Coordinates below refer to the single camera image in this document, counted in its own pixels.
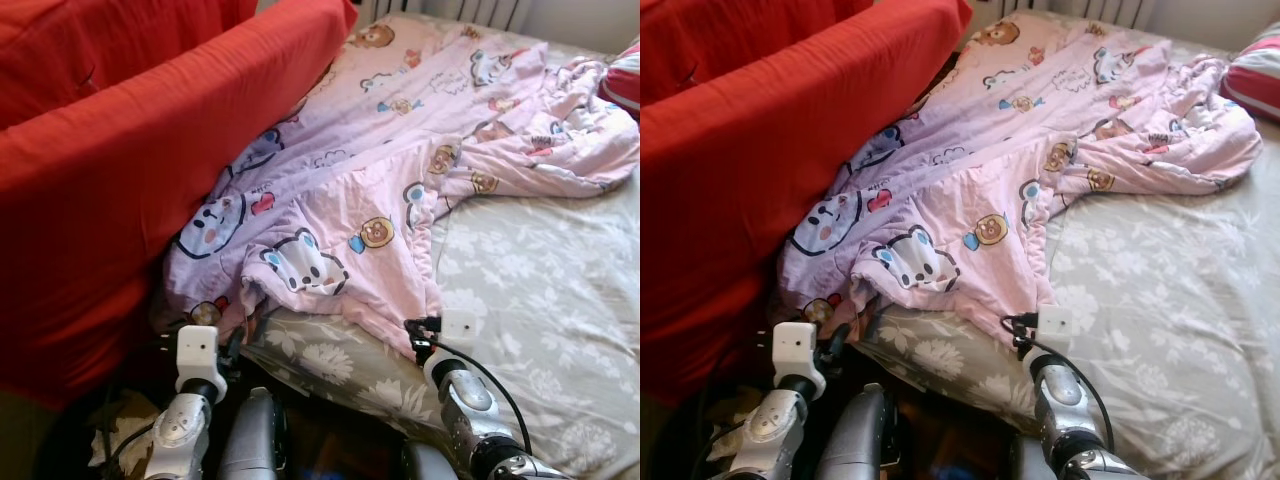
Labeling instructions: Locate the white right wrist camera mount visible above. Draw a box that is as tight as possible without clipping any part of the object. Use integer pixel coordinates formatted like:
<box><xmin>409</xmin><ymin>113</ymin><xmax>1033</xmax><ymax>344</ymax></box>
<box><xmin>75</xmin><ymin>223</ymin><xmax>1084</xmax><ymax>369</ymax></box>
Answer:
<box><xmin>440</xmin><ymin>308</ymin><xmax>489</xmax><ymax>353</ymax></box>
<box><xmin>1038</xmin><ymin>305</ymin><xmax>1076</xmax><ymax>351</ymax></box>

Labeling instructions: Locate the silver robot leg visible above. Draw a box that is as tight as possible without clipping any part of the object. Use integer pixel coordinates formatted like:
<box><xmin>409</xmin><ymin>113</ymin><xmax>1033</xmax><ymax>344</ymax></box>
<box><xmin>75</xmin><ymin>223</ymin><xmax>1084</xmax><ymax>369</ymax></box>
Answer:
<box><xmin>1008</xmin><ymin>435</ymin><xmax>1061</xmax><ymax>480</ymax></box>
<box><xmin>815</xmin><ymin>385</ymin><xmax>899</xmax><ymax>480</ymax></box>
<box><xmin>218</xmin><ymin>385</ymin><xmax>286</xmax><ymax>480</ymax></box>
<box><xmin>400</xmin><ymin>440</ymin><xmax>461</xmax><ymax>480</ymax></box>

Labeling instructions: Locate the crumpled beige cloth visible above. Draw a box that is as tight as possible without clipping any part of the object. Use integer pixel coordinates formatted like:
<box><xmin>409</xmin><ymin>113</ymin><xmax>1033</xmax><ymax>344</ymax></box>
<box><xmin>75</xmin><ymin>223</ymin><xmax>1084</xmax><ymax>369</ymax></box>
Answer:
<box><xmin>705</xmin><ymin>395</ymin><xmax>771</xmax><ymax>471</ymax></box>
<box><xmin>88</xmin><ymin>388</ymin><xmax>161</xmax><ymax>471</ymax></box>

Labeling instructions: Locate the silver left robot leg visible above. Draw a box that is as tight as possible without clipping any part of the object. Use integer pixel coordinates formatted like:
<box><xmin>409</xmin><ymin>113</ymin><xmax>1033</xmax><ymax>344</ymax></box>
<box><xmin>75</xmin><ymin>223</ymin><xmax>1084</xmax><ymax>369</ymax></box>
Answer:
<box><xmin>218</xmin><ymin>385</ymin><xmax>286</xmax><ymax>480</ymax></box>
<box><xmin>815</xmin><ymin>385</ymin><xmax>899</xmax><ymax>480</ymax></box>

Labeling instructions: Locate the silver right robot leg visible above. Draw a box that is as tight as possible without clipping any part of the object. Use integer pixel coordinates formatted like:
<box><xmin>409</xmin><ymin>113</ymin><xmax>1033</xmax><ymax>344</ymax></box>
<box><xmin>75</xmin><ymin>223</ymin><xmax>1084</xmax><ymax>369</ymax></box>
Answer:
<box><xmin>400</xmin><ymin>440</ymin><xmax>461</xmax><ymax>480</ymax></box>
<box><xmin>1008</xmin><ymin>435</ymin><xmax>1061</xmax><ymax>480</ymax></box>

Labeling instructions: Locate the red white blue striped pillow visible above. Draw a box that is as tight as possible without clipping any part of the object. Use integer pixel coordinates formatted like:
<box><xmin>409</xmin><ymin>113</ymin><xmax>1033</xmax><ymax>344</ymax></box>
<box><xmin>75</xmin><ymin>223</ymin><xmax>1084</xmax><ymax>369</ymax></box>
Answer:
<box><xmin>1220</xmin><ymin>40</ymin><xmax>1280</xmax><ymax>123</ymax></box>
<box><xmin>598</xmin><ymin>38</ymin><xmax>641</xmax><ymax>121</ymax></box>

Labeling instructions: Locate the red sofa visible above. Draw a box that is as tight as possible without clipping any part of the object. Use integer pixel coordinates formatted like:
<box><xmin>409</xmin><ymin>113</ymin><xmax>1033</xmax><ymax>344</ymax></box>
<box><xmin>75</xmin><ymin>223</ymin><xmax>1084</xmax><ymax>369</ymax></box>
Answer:
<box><xmin>640</xmin><ymin>0</ymin><xmax>973</xmax><ymax>406</ymax></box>
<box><xmin>0</xmin><ymin>0</ymin><xmax>359</xmax><ymax>409</ymax></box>

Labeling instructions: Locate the pink cartoon print quilt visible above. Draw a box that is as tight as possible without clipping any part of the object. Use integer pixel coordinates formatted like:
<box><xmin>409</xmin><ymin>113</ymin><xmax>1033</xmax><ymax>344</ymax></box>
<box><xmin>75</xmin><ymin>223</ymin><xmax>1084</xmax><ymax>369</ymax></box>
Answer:
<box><xmin>778</xmin><ymin>12</ymin><xmax>1263</xmax><ymax>351</ymax></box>
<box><xmin>160</xmin><ymin>12</ymin><xmax>641</xmax><ymax>359</ymax></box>

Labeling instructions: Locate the grey floral bed cover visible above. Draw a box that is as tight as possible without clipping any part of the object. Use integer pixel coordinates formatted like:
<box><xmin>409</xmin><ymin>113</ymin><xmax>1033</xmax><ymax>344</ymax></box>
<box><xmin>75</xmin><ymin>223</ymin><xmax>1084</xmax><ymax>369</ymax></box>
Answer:
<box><xmin>240</xmin><ymin>165</ymin><xmax>641</xmax><ymax>480</ymax></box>
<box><xmin>855</xmin><ymin>150</ymin><xmax>1280</xmax><ymax>480</ymax></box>

